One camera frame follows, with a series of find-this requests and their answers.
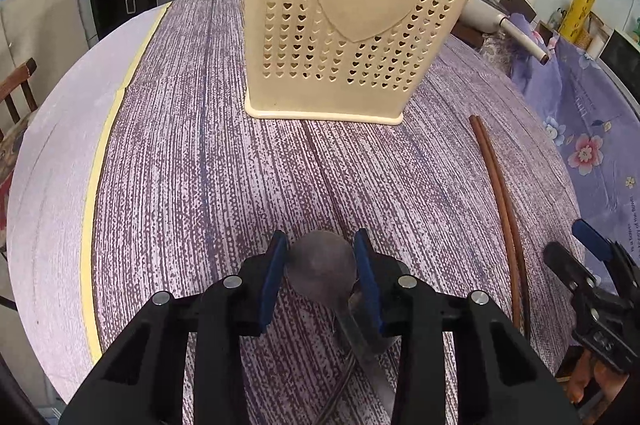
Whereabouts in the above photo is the cream perforated utensil holder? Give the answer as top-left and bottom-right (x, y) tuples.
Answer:
(243, 0), (491, 126)

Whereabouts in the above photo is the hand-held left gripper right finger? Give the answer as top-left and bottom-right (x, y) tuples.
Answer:
(352, 228), (583, 425)

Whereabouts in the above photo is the beige cloth panel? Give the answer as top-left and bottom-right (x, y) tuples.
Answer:
(0, 0), (97, 98)

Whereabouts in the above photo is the purple floral cloth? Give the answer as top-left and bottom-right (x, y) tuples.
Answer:
(479, 12), (640, 268)

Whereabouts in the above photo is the yellow wrap roll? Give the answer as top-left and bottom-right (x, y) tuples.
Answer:
(558, 0), (599, 44)

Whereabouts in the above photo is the large steel spoon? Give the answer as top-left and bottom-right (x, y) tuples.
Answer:
(284, 230), (402, 425)

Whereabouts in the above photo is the cat print seat cushion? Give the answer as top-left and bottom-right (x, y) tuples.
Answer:
(0, 109), (37, 258)

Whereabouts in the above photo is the white microwave oven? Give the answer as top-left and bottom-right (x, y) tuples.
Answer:
(599, 27), (640, 82)

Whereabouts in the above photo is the white pot with handle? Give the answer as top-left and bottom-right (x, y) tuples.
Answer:
(459, 0), (551, 66)

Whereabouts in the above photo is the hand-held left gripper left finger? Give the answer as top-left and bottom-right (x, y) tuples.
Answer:
(59, 229), (290, 425)

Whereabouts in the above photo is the brown wooden chopstick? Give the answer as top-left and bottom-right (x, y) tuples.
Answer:
(468, 116), (526, 336)
(474, 115), (532, 339)

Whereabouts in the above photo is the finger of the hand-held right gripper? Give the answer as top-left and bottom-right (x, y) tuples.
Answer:
(544, 242), (601, 296)
(572, 219), (640, 293)

